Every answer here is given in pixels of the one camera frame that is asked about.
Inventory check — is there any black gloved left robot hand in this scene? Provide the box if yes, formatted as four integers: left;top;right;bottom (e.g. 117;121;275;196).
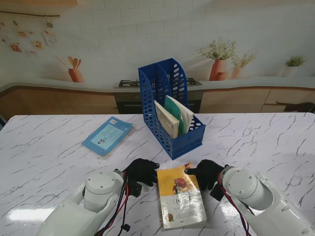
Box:
122;158;160;187

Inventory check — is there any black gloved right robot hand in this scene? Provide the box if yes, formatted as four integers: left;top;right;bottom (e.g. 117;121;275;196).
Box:
184;159;226;192

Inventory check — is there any yellow and white book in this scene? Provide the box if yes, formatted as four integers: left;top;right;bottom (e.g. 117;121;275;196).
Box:
157;161;207;230

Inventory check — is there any light blue paperback book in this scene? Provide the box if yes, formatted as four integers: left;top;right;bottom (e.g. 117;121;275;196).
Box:
81;116;135;158

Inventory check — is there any tan paperback book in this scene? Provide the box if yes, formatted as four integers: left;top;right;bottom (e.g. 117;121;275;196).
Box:
154;99;180;139

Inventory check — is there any teal illustrated paperback book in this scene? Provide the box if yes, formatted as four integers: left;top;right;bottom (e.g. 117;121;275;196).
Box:
164;95;195;136

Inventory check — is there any blue plastic file holder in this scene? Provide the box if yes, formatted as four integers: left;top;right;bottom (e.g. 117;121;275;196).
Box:
138;58;206;161

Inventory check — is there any printed kitchen backdrop banner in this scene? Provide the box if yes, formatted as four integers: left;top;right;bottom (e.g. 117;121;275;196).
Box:
0;0;315;116

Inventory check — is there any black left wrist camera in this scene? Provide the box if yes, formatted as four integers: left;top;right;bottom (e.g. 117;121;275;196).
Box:
127;181;143;198

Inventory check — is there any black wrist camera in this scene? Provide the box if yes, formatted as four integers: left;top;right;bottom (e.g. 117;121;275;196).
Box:
127;181;143;198
209;183;225;202

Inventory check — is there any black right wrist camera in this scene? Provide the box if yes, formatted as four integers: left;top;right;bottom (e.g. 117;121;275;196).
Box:
209;183;225;202

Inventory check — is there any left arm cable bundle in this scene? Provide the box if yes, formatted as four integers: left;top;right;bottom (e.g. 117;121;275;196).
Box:
94;174;131;236

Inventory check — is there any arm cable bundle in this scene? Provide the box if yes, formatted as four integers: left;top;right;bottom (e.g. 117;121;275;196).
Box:
218;173;256;236
94;174;131;236

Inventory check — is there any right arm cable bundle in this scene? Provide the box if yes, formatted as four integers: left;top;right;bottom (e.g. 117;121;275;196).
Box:
218;173;256;236

